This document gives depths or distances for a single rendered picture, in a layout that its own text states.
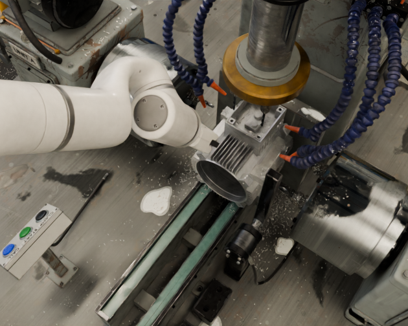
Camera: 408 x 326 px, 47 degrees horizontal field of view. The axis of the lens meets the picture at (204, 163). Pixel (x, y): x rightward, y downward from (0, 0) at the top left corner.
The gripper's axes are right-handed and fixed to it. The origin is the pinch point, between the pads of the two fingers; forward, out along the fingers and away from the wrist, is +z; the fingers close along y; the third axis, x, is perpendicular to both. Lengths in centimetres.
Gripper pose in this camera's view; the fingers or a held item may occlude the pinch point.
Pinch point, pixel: (203, 136)
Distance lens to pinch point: 108.0
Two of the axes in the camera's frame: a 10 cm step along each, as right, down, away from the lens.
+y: 8.1, 5.1, -2.7
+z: 2.8, 0.6, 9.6
